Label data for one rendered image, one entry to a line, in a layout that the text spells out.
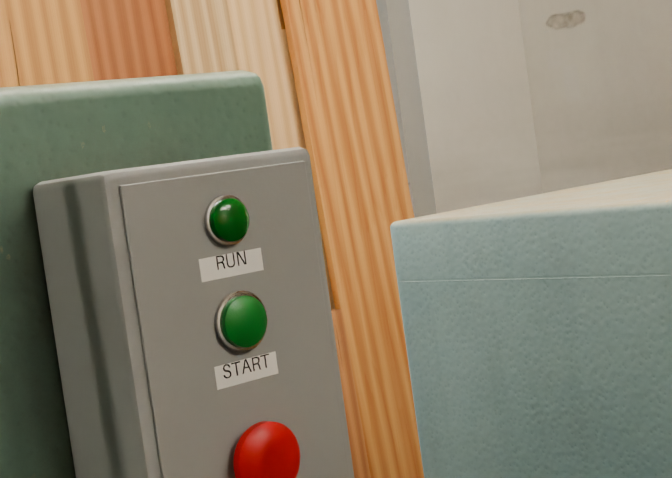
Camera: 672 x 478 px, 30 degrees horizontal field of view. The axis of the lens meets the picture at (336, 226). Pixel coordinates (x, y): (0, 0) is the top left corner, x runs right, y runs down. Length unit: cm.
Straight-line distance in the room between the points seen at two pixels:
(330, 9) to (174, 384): 187
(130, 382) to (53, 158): 11
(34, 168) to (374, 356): 179
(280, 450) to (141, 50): 163
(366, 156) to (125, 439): 185
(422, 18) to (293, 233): 216
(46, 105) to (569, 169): 236
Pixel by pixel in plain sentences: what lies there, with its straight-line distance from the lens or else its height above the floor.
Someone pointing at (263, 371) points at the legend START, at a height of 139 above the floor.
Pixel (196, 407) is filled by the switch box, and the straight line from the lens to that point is 48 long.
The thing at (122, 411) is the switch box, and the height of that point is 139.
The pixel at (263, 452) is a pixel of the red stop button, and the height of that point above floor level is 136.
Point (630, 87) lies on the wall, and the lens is 272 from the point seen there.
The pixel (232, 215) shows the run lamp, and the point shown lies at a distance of 48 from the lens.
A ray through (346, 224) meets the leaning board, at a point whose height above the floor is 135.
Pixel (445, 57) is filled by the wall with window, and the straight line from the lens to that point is 269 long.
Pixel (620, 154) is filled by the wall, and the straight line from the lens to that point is 274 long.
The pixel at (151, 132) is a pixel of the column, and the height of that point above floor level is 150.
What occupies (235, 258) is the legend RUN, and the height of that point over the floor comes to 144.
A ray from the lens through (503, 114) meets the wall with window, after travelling 281.
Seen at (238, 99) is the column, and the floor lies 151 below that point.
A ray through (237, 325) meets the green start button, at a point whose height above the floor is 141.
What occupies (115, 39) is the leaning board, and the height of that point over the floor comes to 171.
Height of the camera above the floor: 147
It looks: 3 degrees down
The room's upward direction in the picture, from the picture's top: 8 degrees counter-clockwise
